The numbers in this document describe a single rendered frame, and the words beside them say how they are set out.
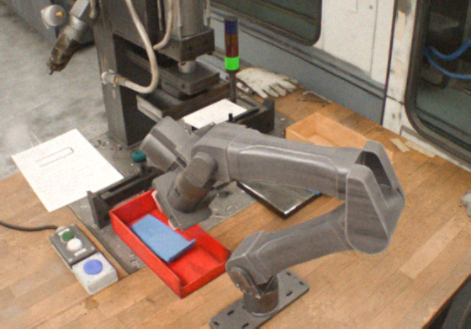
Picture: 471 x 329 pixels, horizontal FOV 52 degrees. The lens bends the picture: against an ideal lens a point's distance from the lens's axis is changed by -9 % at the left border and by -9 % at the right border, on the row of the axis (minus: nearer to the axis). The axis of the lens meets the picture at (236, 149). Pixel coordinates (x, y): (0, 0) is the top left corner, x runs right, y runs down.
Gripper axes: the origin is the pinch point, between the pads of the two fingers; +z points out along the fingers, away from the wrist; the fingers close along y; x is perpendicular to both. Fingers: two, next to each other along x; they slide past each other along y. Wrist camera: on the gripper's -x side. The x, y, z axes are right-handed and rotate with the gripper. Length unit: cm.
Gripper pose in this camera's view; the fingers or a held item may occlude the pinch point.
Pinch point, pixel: (169, 216)
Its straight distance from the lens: 98.8
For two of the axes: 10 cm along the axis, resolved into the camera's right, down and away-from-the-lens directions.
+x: -7.5, 3.6, -5.5
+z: -3.6, 4.7, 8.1
